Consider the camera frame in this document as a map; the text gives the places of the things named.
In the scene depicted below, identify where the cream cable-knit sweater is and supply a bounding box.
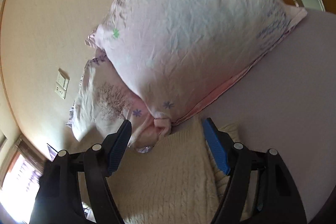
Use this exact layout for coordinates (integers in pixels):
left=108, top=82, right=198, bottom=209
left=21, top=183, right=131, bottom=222
left=106, top=116, right=229, bottom=223

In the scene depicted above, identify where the lavender bed sheet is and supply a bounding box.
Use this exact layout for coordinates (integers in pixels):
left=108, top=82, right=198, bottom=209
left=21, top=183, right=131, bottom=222
left=79, top=7, right=336, bottom=224

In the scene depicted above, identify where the white pillow with tree print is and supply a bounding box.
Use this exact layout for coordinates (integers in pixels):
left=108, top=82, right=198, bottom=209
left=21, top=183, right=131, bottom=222
left=65, top=47, right=174, bottom=154

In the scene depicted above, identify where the pink pillow with snowflakes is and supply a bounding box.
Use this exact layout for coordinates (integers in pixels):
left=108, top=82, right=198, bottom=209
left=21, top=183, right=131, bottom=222
left=87, top=0, right=307, bottom=124

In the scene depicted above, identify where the brown wooden window frame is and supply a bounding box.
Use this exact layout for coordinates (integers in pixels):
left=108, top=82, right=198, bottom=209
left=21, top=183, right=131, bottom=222
left=1, top=134, right=49, bottom=186

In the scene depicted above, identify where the white wall power socket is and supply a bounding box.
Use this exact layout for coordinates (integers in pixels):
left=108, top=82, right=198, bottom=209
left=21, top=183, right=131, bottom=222
left=55, top=83, right=66, bottom=100

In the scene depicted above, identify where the white wall light switch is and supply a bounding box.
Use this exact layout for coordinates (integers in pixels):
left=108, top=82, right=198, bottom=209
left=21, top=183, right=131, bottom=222
left=56, top=68, right=70, bottom=90

